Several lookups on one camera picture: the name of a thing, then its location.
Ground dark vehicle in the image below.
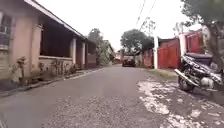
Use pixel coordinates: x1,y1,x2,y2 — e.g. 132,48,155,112
121,54,137,68

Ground grey asphalt road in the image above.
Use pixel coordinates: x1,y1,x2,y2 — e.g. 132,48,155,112
0,64,224,128

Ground tree with dark crown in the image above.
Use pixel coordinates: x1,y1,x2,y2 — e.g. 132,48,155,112
119,28,155,54

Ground grass verge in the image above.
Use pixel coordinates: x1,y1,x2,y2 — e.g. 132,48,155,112
142,67,179,82

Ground red metal gate with pillars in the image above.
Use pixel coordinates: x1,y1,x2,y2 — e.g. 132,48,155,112
143,30,205,70

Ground potted plants by house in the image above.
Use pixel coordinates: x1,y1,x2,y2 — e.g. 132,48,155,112
9,55,78,84

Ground beige house with porch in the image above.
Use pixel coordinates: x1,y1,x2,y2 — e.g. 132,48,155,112
0,0,98,83

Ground parked motorcycle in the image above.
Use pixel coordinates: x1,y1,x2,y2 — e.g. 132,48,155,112
173,52,224,93

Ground tree trunk with foliage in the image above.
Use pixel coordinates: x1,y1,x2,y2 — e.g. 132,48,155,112
181,0,224,69

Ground overhead wires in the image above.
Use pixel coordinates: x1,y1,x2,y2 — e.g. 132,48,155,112
134,0,158,27

